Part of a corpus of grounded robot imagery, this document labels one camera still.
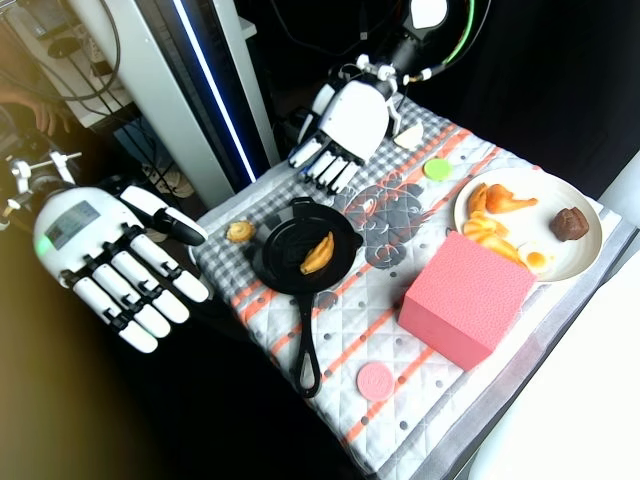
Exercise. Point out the red cube box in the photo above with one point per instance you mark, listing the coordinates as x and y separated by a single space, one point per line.
465 295

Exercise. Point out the grey quilt with bear print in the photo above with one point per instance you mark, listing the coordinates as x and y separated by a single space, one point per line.
350 320

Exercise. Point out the toy fried egg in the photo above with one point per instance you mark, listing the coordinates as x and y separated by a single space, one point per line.
536 258

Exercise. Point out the white column with blue strip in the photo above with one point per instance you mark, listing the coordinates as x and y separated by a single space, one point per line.
150 75

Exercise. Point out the black backdrop cloth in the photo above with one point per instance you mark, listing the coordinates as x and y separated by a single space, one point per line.
225 410

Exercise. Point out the white toy dumpling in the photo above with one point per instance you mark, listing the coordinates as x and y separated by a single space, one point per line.
409 136

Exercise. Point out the swirl butter cookie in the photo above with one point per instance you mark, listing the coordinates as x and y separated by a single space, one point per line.
240 231

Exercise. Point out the toy chicken drumstick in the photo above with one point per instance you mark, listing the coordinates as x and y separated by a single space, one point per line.
505 199

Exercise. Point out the pink round cookie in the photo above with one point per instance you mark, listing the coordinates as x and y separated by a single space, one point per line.
375 381

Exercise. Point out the brown toy meat patty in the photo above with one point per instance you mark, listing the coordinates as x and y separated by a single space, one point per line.
569 225

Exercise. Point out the golden fried toy dumpling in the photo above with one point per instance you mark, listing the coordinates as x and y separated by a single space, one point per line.
477 200
317 252

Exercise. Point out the white power strip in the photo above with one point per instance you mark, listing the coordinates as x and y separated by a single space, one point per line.
80 52

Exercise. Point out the black cast iron pan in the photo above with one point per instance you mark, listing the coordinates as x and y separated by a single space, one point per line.
285 250

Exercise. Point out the cream round plate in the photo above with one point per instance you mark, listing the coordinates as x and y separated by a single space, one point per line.
570 260

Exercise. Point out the green round disc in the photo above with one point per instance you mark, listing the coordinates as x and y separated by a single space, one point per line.
437 169

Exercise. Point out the person's hand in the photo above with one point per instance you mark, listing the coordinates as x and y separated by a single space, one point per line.
50 117

